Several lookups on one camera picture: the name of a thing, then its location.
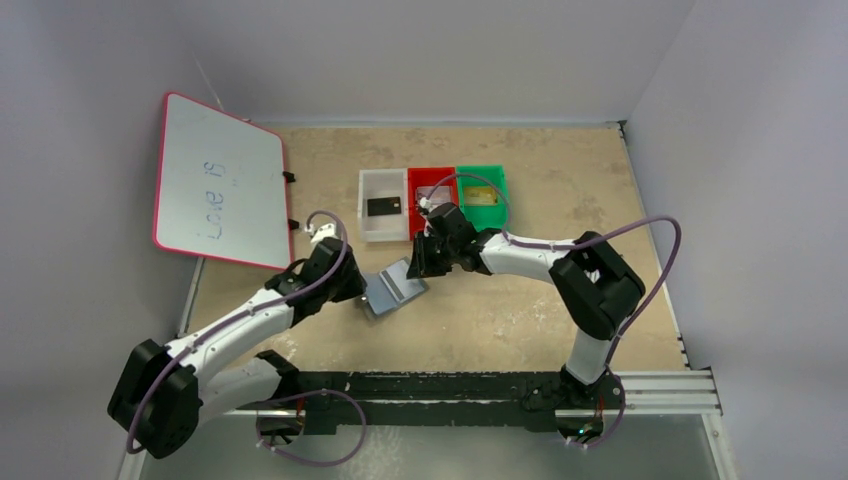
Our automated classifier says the black credit card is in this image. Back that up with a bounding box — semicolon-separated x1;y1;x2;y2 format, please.
366;196;403;217

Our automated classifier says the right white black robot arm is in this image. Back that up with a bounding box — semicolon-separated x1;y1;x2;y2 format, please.
406;203;646;386

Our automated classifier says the silver pink credit card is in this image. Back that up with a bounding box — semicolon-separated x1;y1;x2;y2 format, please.
415;185;453;206

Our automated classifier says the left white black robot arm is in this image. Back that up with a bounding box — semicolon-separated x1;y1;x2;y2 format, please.
107;234;366;459

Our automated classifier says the white board with pink frame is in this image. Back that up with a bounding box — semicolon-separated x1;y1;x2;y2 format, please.
152;92;293;268

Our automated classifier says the gold credit card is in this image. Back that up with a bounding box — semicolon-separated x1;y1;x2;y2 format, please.
463;186;498;206

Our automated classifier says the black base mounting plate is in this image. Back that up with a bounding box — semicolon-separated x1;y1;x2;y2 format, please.
249;371;624;436

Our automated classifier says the red plastic bin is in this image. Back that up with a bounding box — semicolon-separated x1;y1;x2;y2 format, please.
407;167;459;239

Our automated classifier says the purple cable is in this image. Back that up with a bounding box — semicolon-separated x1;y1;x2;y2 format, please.
125;210;349;456
418;173;682;369

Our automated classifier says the grey leather card holder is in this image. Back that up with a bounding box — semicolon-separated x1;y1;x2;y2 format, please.
359;257;429;320

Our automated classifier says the aluminium frame rail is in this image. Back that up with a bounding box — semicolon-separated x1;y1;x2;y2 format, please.
199;363;720;421

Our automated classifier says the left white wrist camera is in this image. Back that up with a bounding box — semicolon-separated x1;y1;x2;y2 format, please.
304;223;339;245

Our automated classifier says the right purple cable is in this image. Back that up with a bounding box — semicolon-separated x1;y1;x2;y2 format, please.
418;173;682;369

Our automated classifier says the white plastic bin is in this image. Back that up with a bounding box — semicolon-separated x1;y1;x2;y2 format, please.
357;168;410;243

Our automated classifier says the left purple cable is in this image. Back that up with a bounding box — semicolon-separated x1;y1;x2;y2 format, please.
125;210;349;456

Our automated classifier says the green plastic bin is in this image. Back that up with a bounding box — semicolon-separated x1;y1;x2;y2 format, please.
456;165;509;230

